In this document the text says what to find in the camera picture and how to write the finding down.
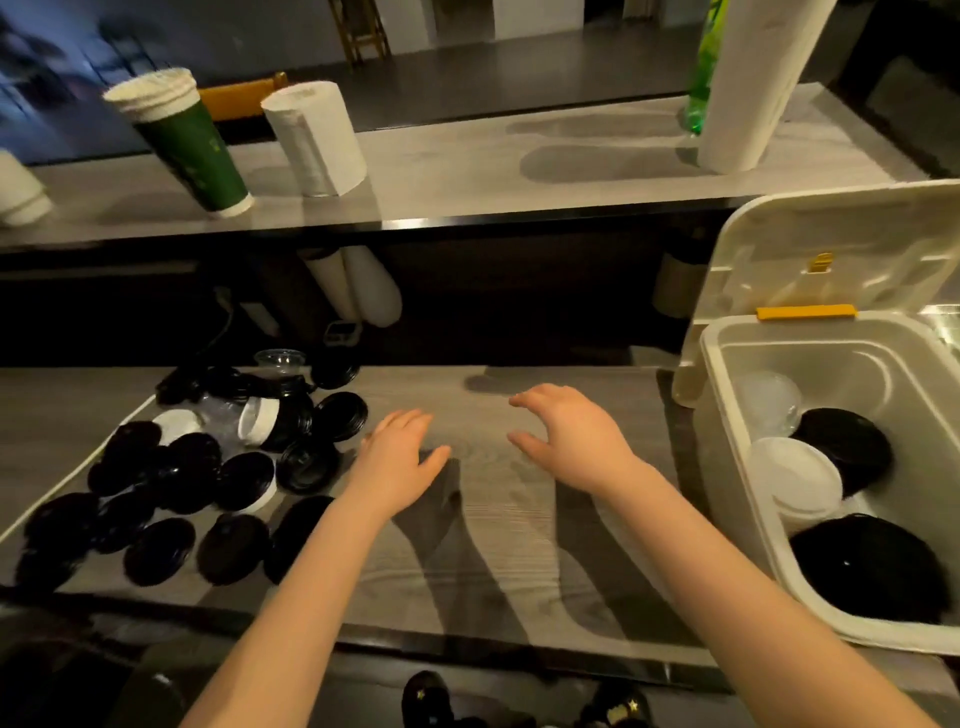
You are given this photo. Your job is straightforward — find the person's left hand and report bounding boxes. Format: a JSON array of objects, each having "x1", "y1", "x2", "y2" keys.
[{"x1": 344, "y1": 408, "x2": 453, "y2": 526}]

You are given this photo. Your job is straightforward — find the person's right hand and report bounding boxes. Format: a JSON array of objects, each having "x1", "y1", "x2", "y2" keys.
[{"x1": 506, "y1": 383, "x2": 650, "y2": 500}]

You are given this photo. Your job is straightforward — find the stack of white lids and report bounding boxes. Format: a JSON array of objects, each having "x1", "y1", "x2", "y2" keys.
[{"x1": 746, "y1": 437, "x2": 845, "y2": 535}]

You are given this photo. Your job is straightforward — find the pile of cup lids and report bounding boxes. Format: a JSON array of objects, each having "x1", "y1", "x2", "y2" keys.
[{"x1": 14, "y1": 348, "x2": 370, "y2": 594}]

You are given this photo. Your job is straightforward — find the tall stack of black lids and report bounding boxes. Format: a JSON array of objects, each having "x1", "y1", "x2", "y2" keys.
[{"x1": 791, "y1": 407, "x2": 895, "y2": 498}]

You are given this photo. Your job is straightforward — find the black cup lid with plug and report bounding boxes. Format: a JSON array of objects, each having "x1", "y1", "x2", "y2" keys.
[{"x1": 788, "y1": 513, "x2": 952, "y2": 624}]

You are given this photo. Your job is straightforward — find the white plastic storage bin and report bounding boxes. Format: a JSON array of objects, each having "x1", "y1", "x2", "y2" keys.
[{"x1": 671, "y1": 179, "x2": 960, "y2": 656}]

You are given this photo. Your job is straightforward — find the person's left forearm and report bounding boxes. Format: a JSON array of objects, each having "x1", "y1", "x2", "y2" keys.
[{"x1": 179, "y1": 498, "x2": 399, "y2": 728}]

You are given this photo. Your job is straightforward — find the person's right forearm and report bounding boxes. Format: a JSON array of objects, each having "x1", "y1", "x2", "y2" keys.
[{"x1": 614, "y1": 468, "x2": 939, "y2": 728}]

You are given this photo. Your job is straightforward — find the green paper cup stack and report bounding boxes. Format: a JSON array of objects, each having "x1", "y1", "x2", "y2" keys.
[{"x1": 102, "y1": 67, "x2": 256, "y2": 219}]

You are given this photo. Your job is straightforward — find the tall white paper cup stack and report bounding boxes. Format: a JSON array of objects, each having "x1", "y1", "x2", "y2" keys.
[{"x1": 695, "y1": 0, "x2": 838, "y2": 175}]

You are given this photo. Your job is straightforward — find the grey wooden table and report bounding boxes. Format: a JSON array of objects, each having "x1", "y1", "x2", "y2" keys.
[{"x1": 0, "y1": 363, "x2": 960, "y2": 691}]

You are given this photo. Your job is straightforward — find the black star slipper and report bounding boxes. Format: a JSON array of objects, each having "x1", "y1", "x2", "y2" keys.
[
  {"x1": 584, "y1": 678, "x2": 654, "y2": 728},
  {"x1": 401, "y1": 669, "x2": 455, "y2": 728}
]

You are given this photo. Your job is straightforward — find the grey bar counter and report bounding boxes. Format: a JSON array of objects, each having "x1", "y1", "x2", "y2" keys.
[{"x1": 0, "y1": 82, "x2": 931, "y2": 249}]

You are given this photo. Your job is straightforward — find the white paper towel roll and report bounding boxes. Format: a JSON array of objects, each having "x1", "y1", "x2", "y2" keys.
[{"x1": 260, "y1": 80, "x2": 369, "y2": 199}]

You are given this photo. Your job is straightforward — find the green plastic bottle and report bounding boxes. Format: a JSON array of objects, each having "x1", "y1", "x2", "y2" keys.
[{"x1": 683, "y1": 0, "x2": 729, "y2": 136}]

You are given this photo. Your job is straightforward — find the wooden chair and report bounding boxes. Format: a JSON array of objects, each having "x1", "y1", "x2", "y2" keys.
[{"x1": 196, "y1": 71, "x2": 290, "y2": 123}]

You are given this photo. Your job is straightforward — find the white ceramic mug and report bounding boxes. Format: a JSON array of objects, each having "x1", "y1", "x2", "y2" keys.
[{"x1": 0, "y1": 149, "x2": 54, "y2": 229}]

